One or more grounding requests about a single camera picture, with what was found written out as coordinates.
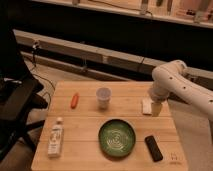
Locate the white sponge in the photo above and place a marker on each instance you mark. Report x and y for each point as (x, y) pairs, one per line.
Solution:
(146, 107)

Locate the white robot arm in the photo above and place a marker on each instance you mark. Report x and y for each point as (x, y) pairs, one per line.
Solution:
(170, 78)

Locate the wooden table board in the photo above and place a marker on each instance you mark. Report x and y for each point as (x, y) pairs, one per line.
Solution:
(99, 126)

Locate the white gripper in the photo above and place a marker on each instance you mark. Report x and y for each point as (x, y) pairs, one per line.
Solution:
(156, 109)

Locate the orange carrot toy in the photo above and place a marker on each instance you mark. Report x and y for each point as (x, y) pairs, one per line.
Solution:
(74, 101)

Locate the white lotion bottle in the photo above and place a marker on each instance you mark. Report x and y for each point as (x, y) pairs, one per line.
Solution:
(56, 138)

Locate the black remote control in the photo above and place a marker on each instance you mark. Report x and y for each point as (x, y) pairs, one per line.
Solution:
(153, 148)

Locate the black office chair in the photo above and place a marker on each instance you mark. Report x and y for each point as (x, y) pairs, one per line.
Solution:
(18, 94)

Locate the green patterned plate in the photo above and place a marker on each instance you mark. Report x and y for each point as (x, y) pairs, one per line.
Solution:
(116, 138)

